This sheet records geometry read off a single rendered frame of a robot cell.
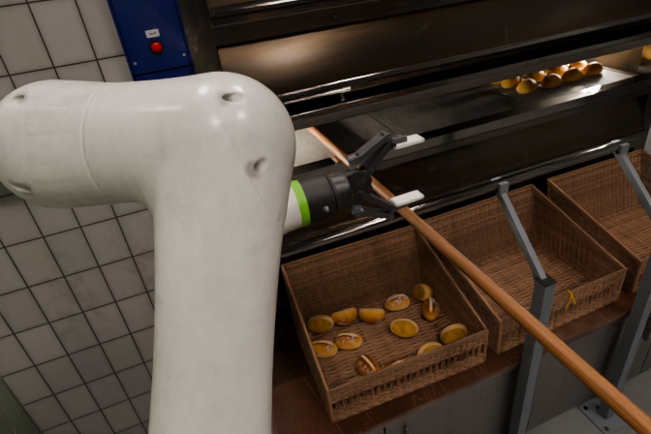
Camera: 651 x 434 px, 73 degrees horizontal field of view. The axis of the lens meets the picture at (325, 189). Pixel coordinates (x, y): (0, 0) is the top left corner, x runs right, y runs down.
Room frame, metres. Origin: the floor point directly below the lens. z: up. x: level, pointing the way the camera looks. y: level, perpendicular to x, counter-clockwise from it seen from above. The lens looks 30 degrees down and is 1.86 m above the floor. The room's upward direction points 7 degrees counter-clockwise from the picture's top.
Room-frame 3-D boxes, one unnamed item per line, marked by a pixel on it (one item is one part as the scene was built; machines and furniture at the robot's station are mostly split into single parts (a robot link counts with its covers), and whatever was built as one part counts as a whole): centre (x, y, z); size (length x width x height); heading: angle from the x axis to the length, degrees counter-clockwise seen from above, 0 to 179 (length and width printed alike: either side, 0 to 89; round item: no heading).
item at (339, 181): (0.77, -0.05, 1.41); 0.09 x 0.07 x 0.08; 109
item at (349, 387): (1.10, -0.13, 0.72); 0.56 x 0.49 x 0.28; 106
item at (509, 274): (1.28, -0.69, 0.72); 0.56 x 0.49 x 0.28; 108
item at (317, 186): (0.75, 0.02, 1.41); 0.12 x 0.06 x 0.09; 19
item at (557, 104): (1.56, -0.60, 1.16); 1.80 x 0.06 x 0.04; 107
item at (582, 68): (2.13, -1.03, 1.21); 0.61 x 0.48 x 0.06; 17
